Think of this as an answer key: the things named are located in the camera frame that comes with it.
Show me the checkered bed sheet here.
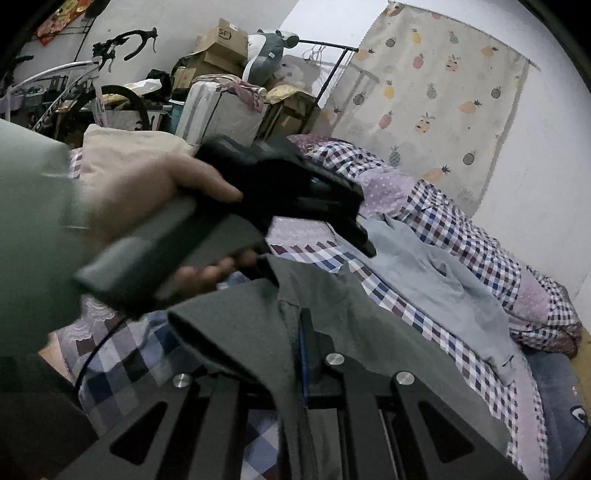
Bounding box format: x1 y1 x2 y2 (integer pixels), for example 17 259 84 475
56 219 550 479

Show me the dark green shirt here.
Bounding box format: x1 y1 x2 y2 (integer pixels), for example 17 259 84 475
167 256 519 479

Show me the folded beige cloth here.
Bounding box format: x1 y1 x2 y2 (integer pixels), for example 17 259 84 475
79 124 195 187

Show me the blue denim pillow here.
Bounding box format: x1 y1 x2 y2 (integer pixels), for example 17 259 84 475
525 351 589 479

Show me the black bicycle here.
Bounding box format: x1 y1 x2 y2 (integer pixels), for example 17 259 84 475
1 28 158 142

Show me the grey left sleeve forearm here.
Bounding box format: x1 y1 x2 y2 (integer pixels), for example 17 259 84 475
1 121 85 357

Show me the cardboard box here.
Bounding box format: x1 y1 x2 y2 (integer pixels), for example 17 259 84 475
194 18 249 64

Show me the black clothes rack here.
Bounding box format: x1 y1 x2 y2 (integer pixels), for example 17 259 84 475
294 39 359 108

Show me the checkered folded quilt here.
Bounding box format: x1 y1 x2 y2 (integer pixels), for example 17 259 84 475
288 135 583 358

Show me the light grey-blue shirt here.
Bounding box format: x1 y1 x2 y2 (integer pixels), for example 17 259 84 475
335 217 516 386

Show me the wooden bed frame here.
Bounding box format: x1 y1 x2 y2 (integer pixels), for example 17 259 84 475
571 329 591 407

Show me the grey plush toy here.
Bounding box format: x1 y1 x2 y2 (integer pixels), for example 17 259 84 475
242 29 300 87

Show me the pineapple print curtain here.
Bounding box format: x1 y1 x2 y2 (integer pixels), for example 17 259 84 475
314 2 530 215

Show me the person's left hand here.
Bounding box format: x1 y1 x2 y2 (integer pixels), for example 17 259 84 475
80 151 260 296

